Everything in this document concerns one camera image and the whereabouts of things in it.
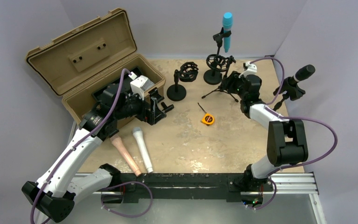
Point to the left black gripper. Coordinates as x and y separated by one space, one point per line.
152 115

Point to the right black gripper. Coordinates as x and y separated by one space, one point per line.
229 82

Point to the black tripod shock-mount stand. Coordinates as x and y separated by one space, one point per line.
224 74

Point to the white grey-headed microphone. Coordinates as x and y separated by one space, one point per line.
139 137

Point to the pink microphone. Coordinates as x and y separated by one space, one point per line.
118 144

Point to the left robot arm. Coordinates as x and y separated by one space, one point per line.
55 193

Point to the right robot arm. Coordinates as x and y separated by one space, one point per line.
286 141

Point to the black round-base clip stand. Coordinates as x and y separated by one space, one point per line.
217 40

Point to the black right-side clip stand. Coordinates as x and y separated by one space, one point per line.
289 89

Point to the blue microphone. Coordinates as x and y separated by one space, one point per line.
227 23

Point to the black microphone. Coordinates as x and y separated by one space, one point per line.
304 73

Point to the black T-shaped adapter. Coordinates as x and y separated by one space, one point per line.
167 108

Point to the grey box inside case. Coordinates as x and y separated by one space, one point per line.
149 84

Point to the yellow tape measure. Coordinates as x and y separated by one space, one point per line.
208 119

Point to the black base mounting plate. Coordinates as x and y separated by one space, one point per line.
230 187

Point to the tan plastic tool case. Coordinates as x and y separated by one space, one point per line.
87 58

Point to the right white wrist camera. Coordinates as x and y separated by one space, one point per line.
249 69

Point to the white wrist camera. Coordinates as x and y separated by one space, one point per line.
249 69
138 84

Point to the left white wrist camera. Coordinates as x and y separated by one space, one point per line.
138 84

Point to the black round-base shock-mount stand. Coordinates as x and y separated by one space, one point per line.
188 72

